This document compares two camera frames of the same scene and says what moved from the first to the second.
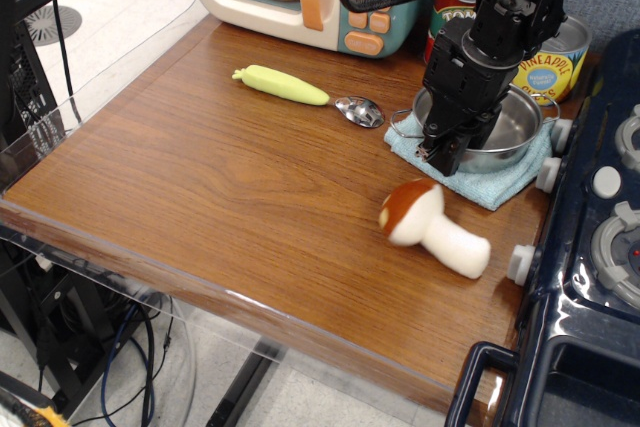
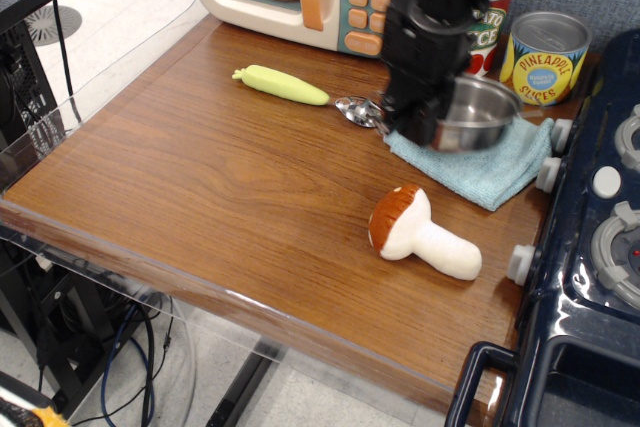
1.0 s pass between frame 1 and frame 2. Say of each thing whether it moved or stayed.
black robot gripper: moved
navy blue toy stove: stayed
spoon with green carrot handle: stayed
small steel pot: moved
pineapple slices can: stayed
